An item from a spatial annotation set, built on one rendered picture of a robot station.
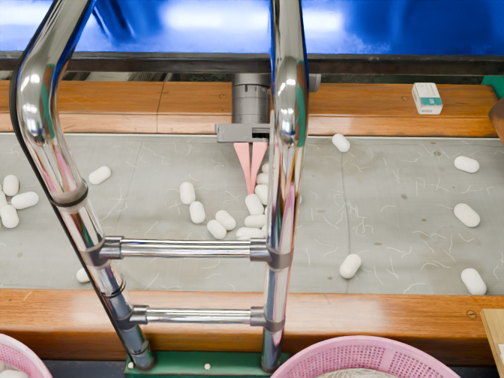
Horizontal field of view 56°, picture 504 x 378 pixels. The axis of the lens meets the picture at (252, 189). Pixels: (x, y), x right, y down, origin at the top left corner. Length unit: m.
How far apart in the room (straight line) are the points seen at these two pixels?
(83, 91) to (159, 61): 0.49
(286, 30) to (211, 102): 0.52
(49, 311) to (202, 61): 0.36
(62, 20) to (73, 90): 0.56
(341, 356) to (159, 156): 0.41
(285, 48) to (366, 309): 0.37
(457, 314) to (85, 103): 0.65
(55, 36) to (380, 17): 0.24
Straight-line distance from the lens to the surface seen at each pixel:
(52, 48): 0.32
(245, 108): 0.68
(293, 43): 0.30
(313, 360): 0.57
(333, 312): 0.58
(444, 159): 0.82
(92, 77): 1.44
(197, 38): 0.41
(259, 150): 0.67
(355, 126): 0.81
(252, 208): 0.67
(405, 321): 0.60
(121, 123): 0.83
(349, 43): 0.41
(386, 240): 0.68
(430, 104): 0.84
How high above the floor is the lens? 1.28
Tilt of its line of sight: 49 degrees down
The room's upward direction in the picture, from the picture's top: straight up
